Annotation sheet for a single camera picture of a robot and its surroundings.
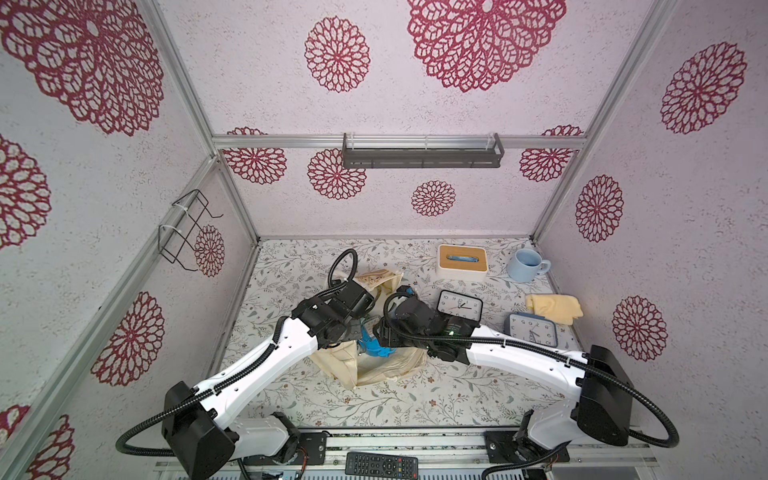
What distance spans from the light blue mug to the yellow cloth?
10 centimetres

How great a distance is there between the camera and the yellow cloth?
982 millimetres

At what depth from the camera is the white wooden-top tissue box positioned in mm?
1068

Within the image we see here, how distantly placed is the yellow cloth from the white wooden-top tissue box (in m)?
0.18

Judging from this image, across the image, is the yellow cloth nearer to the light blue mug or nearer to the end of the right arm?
the light blue mug

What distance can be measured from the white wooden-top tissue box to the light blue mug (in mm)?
110

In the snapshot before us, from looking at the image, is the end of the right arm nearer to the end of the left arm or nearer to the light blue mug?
the end of the left arm
